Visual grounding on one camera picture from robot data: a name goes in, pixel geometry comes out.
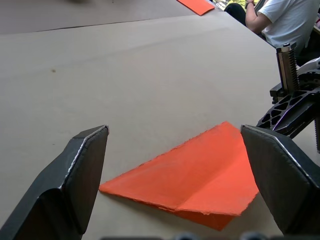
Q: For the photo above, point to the flat orange paper sheet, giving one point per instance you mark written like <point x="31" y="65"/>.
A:
<point x="197" y="5"/>

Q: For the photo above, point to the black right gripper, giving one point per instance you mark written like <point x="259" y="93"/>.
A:
<point x="287" y="70"/>

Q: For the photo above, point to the dark rounded shape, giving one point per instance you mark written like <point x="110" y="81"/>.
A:
<point x="236" y="12"/>

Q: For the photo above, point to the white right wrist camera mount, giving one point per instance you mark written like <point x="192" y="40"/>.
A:
<point x="312" y="64"/>

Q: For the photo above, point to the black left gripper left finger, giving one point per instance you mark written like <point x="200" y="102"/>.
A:
<point x="57" y="200"/>

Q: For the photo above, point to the person in white t-shirt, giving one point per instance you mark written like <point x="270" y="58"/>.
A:
<point x="290" y="20"/>

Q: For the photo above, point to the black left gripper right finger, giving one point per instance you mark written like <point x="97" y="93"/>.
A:
<point x="282" y="180"/>

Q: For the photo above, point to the orange paper sheet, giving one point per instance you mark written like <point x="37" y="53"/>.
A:
<point x="190" y="182"/>
<point x="197" y="5"/>

